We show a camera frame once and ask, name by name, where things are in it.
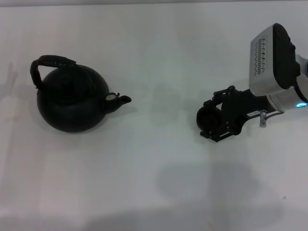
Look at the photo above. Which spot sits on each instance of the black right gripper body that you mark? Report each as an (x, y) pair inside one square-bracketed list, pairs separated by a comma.
[(240, 103)]

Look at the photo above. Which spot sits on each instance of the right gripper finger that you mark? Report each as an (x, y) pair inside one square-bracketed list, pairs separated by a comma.
[(225, 92), (216, 135)]

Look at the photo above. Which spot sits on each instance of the small dark teacup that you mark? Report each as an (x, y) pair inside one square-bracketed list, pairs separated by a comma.
[(207, 119)]

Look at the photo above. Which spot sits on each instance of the black round teapot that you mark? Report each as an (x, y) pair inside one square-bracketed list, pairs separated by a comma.
[(72, 108)]

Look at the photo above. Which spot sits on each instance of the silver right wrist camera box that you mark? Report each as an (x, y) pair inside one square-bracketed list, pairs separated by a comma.
[(269, 69)]

